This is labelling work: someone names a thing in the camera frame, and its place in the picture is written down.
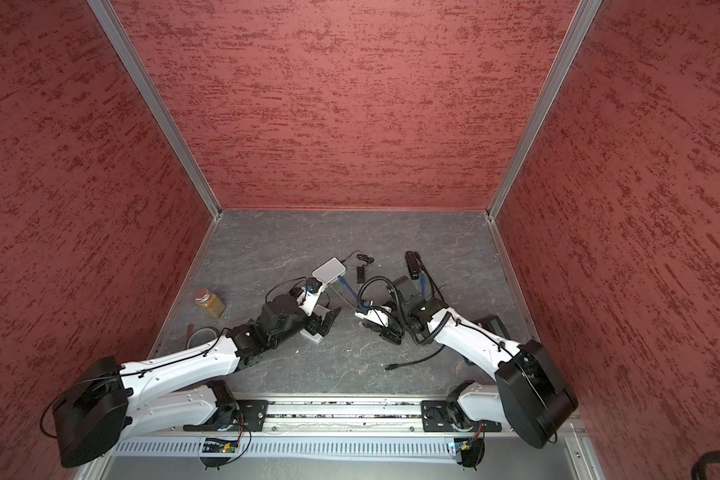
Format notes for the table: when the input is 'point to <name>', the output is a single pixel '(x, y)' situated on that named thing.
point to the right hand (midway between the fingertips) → (376, 330)
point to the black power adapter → (361, 269)
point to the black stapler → (413, 265)
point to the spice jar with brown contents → (208, 302)
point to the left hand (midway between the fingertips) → (326, 304)
